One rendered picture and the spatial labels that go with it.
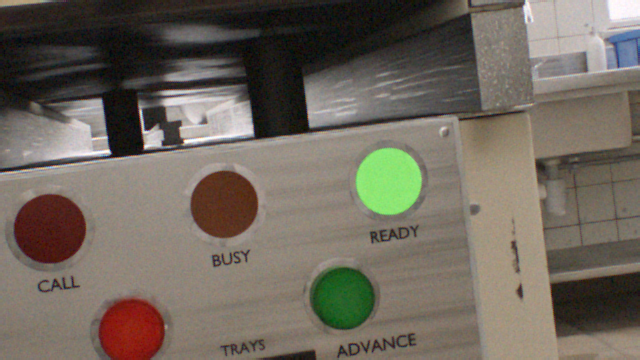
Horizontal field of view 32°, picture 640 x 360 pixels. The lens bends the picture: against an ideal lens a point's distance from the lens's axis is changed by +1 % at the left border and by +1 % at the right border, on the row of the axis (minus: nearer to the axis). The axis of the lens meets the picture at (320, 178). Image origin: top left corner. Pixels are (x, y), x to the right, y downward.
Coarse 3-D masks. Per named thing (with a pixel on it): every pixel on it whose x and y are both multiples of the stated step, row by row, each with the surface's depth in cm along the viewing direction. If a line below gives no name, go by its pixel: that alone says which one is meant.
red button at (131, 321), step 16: (112, 304) 51; (128, 304) 50; (144, 304) 51; (112, 320) 50; (128, 320) 50; (144, 320) 50; (160, 320) 51; (112, 336) 50; (128, 336) 50; (144, 336) 50; (160, 336) 51; (112, 352) 50; (128, 352) 50; (144, 352) 51
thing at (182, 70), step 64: (64, 0) 51; (128, 0) 51; (192, 0) 52; (256, 0) 52; (320, 0) 53; (384, 0) 54; (0, 64) 63; (64, 64) 69; (128, 64) 75; (192, 64) 84
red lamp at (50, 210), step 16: (32, 208) 50; (48, 208) 50; (64, 208) 50; (16, 224) 50; (32, 224) 50; (48, 224) 50; (64, 224) 50; (80, 224) 51; (16, 240) 50; (32, 240) 50; (48, 240) 50; (64, 240) 50; (80, 240) 51; (32, 256) 50; (48, 256) 50; (64, 256) 50
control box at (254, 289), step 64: (384, 128) 53; (448, 128) 54; (0, 192) 50; (64, 192) 50; (128, 192) 51; (256, 192) 52; (320, 192) 53; (448, 192) 54; (0, 256) 50; (128, 256) 51; (192, 256) 52; (256, 256) 52; (320, 256) 53; (384, 256) 53; (448, 256) 54; (0, 320) 50; (64, 320) 51; (192, 320) 52; (256, 320) 52; (320, 320) 53; (384, 320) 53; (448, 320) 54
